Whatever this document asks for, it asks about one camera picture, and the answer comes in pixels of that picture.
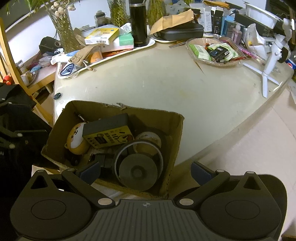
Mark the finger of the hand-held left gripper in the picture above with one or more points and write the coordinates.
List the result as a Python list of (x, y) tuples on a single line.
[(30, 125), (16, 96)]

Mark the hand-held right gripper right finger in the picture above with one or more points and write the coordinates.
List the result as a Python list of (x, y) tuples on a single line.
[(201, 172)]

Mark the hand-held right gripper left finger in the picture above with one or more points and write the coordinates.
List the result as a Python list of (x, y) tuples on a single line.
[(89, 172)]

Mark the amber tape roll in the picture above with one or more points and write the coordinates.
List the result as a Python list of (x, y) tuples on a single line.
[(116, 157)]

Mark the brown cardboard box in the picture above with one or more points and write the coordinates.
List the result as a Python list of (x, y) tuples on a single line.
[(175, 143)]

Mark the black adapter block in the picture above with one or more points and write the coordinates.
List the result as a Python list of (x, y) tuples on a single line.
[(108, 129)]

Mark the black cylinder device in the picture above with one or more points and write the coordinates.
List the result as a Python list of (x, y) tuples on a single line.
[(138, 172)]

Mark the black tape roll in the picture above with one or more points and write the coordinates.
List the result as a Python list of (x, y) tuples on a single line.
[(161, 136)]

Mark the wooden chair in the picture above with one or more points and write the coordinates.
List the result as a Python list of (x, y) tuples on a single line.
[(13, 69)]

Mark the yellow round toy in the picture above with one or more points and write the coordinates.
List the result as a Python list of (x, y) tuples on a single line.
[(76, 139)]

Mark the small black round disc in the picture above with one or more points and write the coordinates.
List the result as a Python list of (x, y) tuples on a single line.
[(57, 96)]

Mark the blue rimmed face mask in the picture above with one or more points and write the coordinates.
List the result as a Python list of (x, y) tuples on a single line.
[(67, 70)]

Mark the white blue printed leaflet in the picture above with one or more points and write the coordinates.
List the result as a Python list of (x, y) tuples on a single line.
[(61, 58)]

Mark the glass vase with dried flowers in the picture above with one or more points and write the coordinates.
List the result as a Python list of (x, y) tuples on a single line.
[(64, 34)]

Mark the orange packet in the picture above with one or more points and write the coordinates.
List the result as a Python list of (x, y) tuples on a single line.
[(96, 58)]

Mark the thin brown stick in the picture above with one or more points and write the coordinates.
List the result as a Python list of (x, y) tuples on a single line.
[(200, 68)]

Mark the yellow white carton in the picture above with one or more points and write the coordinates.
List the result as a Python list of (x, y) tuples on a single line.
[(101, 36)]

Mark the red flat packet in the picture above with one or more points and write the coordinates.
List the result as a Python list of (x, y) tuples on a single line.
[(118, 52)]

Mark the glass bowl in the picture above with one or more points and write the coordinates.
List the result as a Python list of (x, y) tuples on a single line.
[(194, 59)]

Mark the small glass jar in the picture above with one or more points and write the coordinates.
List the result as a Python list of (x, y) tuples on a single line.
[(101, 19)]

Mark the white paper sheet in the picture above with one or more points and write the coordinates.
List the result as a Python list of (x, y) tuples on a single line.
[(292, 95)]

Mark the black packet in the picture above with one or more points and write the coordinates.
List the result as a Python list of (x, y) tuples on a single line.
[(219, 53)]

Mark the green wipes pack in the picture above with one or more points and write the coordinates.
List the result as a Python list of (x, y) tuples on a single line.
[(200, 52)]

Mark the green tissue pack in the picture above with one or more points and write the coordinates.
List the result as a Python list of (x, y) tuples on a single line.
[(124, 41)]

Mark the pink patterned wrapper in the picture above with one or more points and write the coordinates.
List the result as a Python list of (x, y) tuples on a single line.
[(246, 52)]

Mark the glass vase with bamboo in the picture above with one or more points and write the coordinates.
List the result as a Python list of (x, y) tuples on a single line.
[(118, 15), (157, 12)]

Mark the brown wooden chopsticks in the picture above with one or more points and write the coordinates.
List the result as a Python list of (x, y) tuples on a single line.
[(178, 44)]

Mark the white gimbal tripod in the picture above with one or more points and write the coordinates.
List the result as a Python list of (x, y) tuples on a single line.
[(272, 60)]

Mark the white plastic tray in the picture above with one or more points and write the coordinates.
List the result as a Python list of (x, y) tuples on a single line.
[(148, 45)]

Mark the black thermos bottle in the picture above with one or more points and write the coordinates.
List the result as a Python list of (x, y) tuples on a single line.
[(138, 25)]

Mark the black zip case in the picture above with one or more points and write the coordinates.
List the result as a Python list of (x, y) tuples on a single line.
[(182, 32)]

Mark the white plastic bag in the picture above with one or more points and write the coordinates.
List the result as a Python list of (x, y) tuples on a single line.
[(256, 41)]

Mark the pink liquid bottle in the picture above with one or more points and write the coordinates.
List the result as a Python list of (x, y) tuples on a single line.
[(237, 34)]

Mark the cola bottle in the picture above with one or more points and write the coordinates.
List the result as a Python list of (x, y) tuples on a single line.
[(291, 60)]

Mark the blue product box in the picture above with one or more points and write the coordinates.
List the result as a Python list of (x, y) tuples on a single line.
[(227, 26)]

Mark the black product box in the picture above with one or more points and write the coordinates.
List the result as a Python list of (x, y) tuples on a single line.
[(217, 20)]

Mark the white product box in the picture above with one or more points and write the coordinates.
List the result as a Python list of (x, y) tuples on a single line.
[(206, 19)]

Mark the manila envelope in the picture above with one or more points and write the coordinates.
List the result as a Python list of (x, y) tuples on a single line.
[(172, 22)]

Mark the black rectangular device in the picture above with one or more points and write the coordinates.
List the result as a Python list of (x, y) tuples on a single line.
[(240, 19)]

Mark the white food container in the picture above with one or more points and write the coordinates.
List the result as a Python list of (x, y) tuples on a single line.
[(261, 14)]

